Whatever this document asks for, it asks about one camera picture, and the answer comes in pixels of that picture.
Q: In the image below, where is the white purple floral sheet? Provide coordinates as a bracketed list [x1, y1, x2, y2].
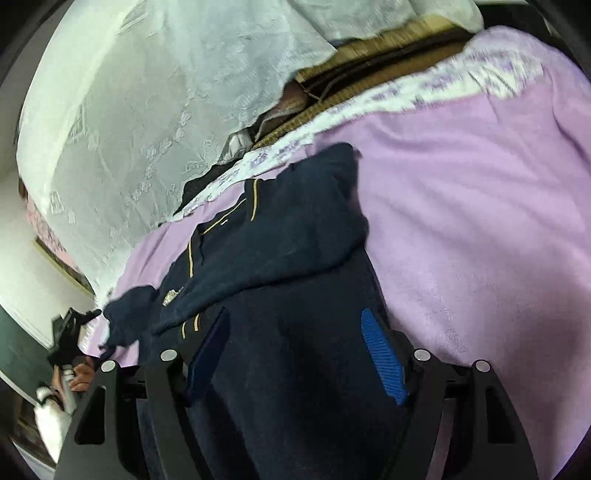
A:
[159, 39, 555, 227]

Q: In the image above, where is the white plastic bag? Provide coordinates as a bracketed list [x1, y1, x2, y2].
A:
[217, 128, 254, 166]

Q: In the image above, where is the purple bed sheet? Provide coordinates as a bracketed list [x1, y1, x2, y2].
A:
[78, 25, 591, 480]

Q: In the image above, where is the pink patterned framed picture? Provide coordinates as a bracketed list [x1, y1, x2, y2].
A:
[17, 178, 99, 296]

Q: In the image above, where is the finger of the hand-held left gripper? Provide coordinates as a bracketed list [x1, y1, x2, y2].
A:
[68, 308, 103, 326]

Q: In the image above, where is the navy knit sweater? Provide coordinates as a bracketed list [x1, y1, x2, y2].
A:
[102, 142, 416, 480]

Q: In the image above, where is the person's left hand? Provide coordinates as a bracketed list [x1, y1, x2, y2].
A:
[52, 362, 97, 394]

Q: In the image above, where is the grey zipped cloth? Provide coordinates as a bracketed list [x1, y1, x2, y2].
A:
[254, 85, 311, 141]

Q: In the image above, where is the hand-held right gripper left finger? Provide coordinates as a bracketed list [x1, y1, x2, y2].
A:
[55, 307, 232, 480]

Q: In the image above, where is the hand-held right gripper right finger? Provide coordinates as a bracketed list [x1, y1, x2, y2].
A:
[360, 308, 539, 480]

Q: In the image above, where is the white lace curtain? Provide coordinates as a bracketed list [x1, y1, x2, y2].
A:
[16, 0, 483, 296]

